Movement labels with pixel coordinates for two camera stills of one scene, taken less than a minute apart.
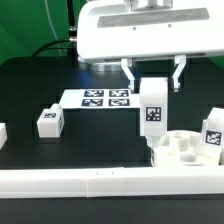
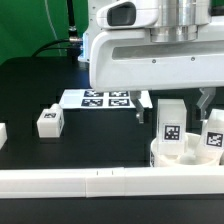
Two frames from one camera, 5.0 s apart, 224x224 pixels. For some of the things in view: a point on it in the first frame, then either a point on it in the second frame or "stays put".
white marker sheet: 99,99 stays put
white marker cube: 154,110 → 171,127
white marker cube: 50,123 stays put
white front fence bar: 73,183 stays put
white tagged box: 213,133 stays put
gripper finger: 180,61 → 208,93
